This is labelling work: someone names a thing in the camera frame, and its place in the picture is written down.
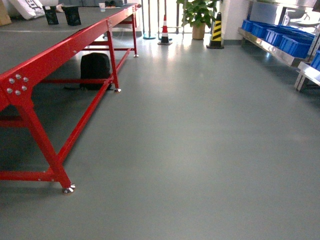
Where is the red white traffic cone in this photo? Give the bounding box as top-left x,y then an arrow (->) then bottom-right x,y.
157,14 -> 172,46

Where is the black backpack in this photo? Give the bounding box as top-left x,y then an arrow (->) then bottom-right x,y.
64,52 -> 111,91

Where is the yellow black traffic cone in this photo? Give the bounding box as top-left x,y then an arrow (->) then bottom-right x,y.
206,12 -> 224,49

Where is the potted green plant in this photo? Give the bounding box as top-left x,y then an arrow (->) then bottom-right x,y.
176,0 -> 219,40

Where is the white paper cup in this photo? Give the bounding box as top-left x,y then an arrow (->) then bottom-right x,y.
98,2 -> 106,12

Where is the black crate right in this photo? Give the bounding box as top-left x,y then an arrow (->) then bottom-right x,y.
62,5 -> 81,26

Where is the black crate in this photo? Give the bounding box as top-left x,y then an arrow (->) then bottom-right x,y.
42,6 -> 59,25
62,5 -> 81,26

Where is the black crate left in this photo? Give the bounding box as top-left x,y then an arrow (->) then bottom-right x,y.
42,6 -> 59,25

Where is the stainless steel flow rack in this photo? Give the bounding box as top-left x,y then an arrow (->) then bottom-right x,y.
238,0 -> 320,91

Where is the white printed bag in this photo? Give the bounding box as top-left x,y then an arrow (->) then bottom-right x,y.
9,0 -> 45,20

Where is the red steel table frame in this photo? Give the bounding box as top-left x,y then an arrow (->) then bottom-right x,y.
0,3 -> 138,195

